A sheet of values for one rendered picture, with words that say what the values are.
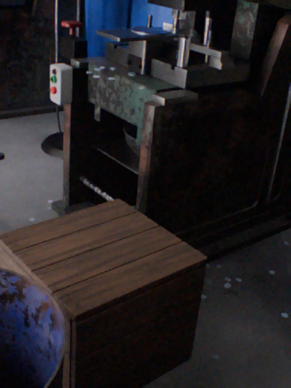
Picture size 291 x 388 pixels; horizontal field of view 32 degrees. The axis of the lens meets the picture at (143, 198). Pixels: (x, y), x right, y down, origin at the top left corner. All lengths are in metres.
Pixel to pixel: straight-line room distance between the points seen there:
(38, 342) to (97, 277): 0.24
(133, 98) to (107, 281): 0.72
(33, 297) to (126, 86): 0.93
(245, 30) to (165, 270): 0.96
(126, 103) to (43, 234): 0.59
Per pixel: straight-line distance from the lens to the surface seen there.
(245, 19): 1.88
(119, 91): 1.76
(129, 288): 1.18
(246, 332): 1.66
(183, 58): 1.65
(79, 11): 2.63
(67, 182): 2.07
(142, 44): 1.74
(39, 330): 1.02
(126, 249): 1.31
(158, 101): 1.55
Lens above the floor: 1.07
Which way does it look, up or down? 27 degrees down
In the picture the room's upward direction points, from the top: 5 degrees clockwise
